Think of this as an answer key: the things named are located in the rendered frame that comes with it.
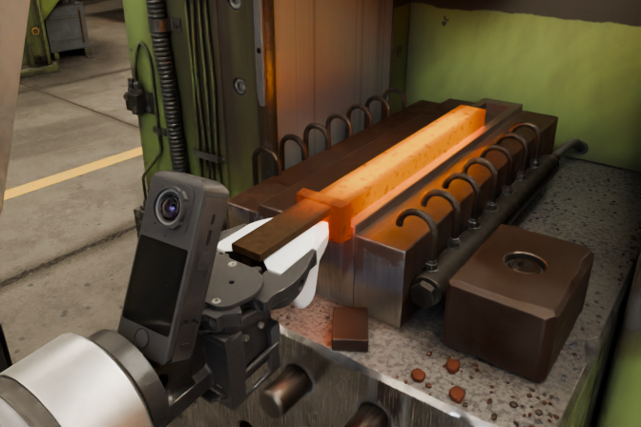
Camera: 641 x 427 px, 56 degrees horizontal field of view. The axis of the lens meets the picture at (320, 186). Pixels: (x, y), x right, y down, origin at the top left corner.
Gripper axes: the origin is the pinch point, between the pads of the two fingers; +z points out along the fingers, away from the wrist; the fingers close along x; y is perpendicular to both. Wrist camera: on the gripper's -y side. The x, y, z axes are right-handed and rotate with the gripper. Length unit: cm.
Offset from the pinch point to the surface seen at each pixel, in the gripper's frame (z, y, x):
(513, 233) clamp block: 12.8, 3.5, 13.1
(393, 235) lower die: 4.5, 2.0, 5.5
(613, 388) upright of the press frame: 16.1, 18.9, 23.5
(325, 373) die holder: -3.6, 11.6, 4.0
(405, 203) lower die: 10.5, 2.2, 3.5
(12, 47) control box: 1.7, -8.6, -42.8
